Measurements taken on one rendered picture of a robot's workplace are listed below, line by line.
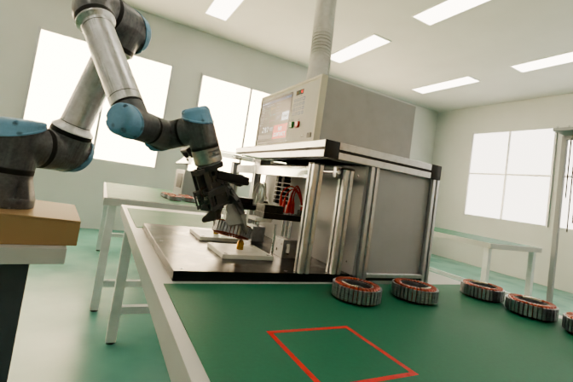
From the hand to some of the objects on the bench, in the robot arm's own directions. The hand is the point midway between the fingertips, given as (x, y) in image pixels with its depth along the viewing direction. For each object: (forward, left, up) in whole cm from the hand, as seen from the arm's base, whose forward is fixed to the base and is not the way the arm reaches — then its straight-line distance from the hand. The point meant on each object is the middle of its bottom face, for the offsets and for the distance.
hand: (233, 229), depth 98 cm
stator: (+23, -30, -6) cm, 38 cm away
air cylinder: (+16, +26, -6) cm, 32 cm away
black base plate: (+4, +13, -9) cm, 17 cm away
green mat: (+30, -49, -6) cm, 58 cm away
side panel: (+45, -16, -6) cm, 48 cm away
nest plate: (+2, +25, -7) cm, 26 cm away
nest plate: (+4, +1, -7) cm, 8 cm away
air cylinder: (+18, +2, -6) cm, 19 cm away
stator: (+41, -29, -5) cm, 51 cm away
